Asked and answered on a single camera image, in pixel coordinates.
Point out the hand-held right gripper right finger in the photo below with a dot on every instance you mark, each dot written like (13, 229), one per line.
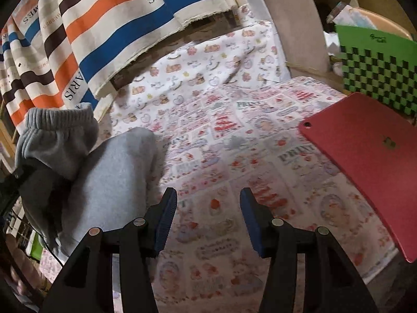
(251, 221)

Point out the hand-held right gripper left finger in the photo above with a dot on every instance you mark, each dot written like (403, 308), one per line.
(164, 218)

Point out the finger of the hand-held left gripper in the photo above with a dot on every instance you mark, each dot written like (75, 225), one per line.
(22, 173)

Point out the grey pants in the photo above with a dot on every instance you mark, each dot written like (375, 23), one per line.
(114, 176)

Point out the green bag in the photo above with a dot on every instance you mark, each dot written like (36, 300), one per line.
(35, 252)

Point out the strawberry print blanket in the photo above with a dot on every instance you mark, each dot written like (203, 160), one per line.
(228, 156)

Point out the red tablet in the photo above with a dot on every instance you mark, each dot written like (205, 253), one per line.
(365, 156)

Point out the bear print bed sheet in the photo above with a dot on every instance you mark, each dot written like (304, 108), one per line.
(195, 71)

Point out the striped cloth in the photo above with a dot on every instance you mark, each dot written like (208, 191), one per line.
(97, 39)

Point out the green checkered board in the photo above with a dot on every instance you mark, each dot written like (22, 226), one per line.
(374, 71)

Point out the beige panel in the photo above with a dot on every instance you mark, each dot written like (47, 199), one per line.
(290, 22)

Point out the beige round tub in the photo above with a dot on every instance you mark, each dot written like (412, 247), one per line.
(381, 19)

